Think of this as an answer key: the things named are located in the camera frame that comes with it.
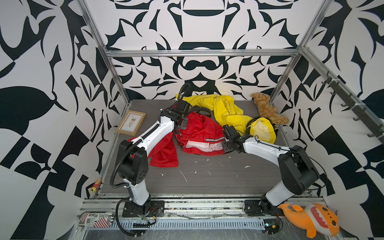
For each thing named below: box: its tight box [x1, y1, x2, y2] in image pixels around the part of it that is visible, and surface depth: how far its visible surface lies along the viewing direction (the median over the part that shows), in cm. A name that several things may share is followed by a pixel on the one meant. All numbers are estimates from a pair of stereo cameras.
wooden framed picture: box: [116, 110, 147, 137], surface depth 109 cm
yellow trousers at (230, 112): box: [182, 94, 277, 144], surface depth 106 cm
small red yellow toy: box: [91, 178, 102, 193], surface depth 84 cm
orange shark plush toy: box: [277, 203, 340, 239], surface depth 67 cm
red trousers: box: [148, 111, 226, 167], surface depth 93 cm
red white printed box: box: [78, 211, 115, 228], surface depth 71 cm
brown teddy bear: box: [251, 92, 290, 125], surface depth 107 cm
